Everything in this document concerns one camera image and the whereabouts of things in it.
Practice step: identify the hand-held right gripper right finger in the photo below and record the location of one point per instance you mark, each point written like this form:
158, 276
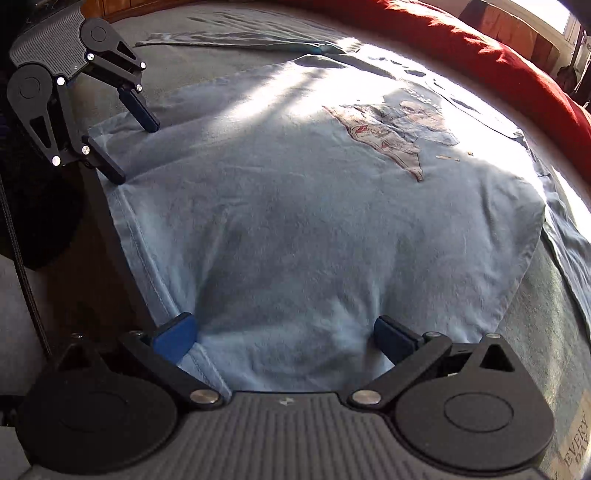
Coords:
392, 340

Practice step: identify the grey-green plaid bed sheet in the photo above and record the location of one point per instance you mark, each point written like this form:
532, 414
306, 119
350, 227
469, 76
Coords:
531, 346

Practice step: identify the red quilt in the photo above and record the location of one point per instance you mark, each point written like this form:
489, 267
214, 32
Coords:
508, 60

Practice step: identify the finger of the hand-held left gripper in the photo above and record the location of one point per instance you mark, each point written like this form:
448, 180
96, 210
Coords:
106, 159
141, 110

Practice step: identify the light blue cartoon-print shirt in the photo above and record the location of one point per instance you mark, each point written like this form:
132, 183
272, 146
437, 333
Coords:
277, 230

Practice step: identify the wooden headboard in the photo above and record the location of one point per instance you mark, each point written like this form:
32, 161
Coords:
115, 7

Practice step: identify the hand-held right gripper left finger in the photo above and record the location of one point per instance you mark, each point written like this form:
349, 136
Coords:
178, 340

